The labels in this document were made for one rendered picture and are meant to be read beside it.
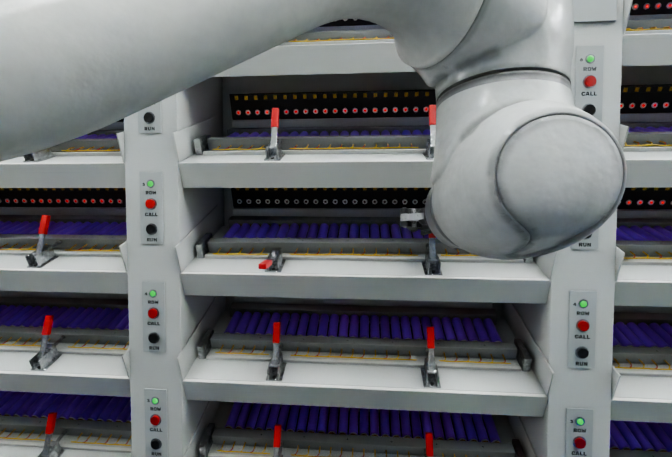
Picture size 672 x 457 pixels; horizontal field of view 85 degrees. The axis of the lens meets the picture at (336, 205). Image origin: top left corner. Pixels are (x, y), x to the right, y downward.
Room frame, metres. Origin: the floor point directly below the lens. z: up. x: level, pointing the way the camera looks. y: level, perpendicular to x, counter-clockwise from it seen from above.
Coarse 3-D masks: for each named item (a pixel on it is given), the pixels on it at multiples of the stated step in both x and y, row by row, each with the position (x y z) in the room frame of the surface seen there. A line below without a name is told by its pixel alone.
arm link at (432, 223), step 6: (432, 186) 0.41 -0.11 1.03; (426, 198) 0.41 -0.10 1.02; (426, 204) 0.40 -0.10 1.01; (426, 210) 0.39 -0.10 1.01; (432, 210) 0.36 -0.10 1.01; (426, 216) 0.40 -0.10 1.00; (432, 216) 0.36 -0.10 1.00; (432, 222) 0.37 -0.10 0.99; (432, 228) 0.39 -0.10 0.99; (438, 228) 0.36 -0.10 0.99; (438, 234) 0.38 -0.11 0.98; (444, 234) 0.35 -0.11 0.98; (444, 240) 0.38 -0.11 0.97; (450, 240) 0.35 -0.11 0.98; (450, 246) 0.39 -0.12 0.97; (456, 246) 0.37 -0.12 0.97
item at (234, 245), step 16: (224, 240) 0.68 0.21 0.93; (240, 240) 0.68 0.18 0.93; (256, 240) 0.67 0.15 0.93; (272, 240) 0.67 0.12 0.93; (288, 240) 0.67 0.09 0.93; (304, 240) 0.67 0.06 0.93; (320, 240) 0.67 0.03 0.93; (336, 240) 0.66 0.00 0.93; (352, 240) 0.66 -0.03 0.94; (368, 240) 0.66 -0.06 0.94; (384, 240) 0.66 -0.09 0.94; (400, 240) 0.66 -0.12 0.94; (416, 240) 0.66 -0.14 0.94
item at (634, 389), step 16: (624, 320) 0.70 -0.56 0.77; (640, 320) 0.70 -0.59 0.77; (656, 320) 0.70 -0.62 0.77; (624, 336) 0.66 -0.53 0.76; (640, 336) 0.67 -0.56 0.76; (656, 336) 0.66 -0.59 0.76; (624, 352) 0.62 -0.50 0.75; (640, 352) 0.62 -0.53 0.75; (656, 352) 0.62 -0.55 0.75; (624, 368) 0.61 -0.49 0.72; (640, 368) 0.61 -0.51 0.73; (656, 368) 0.61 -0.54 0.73; (624, 384) 0.59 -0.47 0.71; (640, 384) 0.59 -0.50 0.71; (656, 384) 0.59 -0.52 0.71; (624, 400) 0.56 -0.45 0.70; (640, 400) 0.56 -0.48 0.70; (656, 400) 0.56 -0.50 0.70; (624, 416) 0.57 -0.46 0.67; (640, 416) 0.57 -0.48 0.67; (656, 416) 0.57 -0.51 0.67
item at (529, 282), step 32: (192, 256) 0.66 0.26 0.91; (384, 256) 0.65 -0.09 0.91; (416, 256) 0.65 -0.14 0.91; (448, 256) 0.65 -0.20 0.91; (480, 256) 0.64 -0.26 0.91; (544, 256) 0.59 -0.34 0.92; (192, 288) 0.63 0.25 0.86; (224, 288) 0.62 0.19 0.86; (256, 288) 0.62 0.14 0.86; (288, 288) 0.61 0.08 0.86; (320, 288) 0.61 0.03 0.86; (352, 288) 0.60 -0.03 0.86; (384, 288) 0.60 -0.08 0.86; (416, 288) 0.59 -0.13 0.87; (448, 288) 0.59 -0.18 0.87; (480, 288) 0.58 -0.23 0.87; (512, 288) 0.58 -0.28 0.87; (544, 288) 0.57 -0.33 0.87
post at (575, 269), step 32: (576, 32) 0.57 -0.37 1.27; (608, 32) 0.56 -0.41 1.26; (608, 64) 0.56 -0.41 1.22; (608, 96) 0.56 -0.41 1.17; (608, 128) 0.56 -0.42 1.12; (608, 224) 0.56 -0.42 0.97; (576, 256) 0.57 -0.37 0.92; (608, 256) 0.56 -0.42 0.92; (576, 288) 0.57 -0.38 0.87; (608, 288) 0.56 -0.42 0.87; (544, 320) 0.59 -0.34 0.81; (608, 320) 0.56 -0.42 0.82; (544, 352) 0.59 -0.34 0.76; (608, 352) 0.56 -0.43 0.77; (576, 384) 0.57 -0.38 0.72; (608, 384) 0.56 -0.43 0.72; (544, 416) 0.58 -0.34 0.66; (608, 416) 0.56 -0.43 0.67; (544, 448) 0.58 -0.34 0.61; (608, 448) 0.56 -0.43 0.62
